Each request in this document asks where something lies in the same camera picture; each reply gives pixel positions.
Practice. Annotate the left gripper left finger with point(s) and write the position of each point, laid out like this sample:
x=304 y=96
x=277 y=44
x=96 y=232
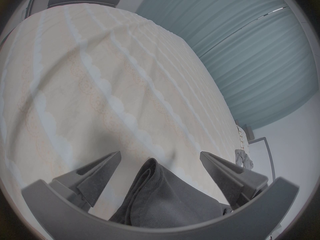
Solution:
x=97 y=176

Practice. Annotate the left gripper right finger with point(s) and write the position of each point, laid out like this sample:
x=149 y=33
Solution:
x=232 y=179

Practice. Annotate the black T-shirt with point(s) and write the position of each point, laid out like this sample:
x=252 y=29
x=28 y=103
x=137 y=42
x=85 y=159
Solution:
x=162 y=196

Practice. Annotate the bed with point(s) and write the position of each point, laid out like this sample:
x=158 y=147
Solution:
x=100 y=84

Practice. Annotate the grey garment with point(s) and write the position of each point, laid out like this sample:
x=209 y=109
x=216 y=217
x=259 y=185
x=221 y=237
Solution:
x=243 y=159

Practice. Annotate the white printed pillow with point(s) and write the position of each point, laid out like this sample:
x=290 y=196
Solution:
x=242 y=137

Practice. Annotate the grey bedside table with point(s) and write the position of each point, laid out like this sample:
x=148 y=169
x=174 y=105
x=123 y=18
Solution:
x=250 y=132

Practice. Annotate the blue-green curtain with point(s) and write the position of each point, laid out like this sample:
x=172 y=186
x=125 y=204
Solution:
x=200 y=9
x=262 y=71

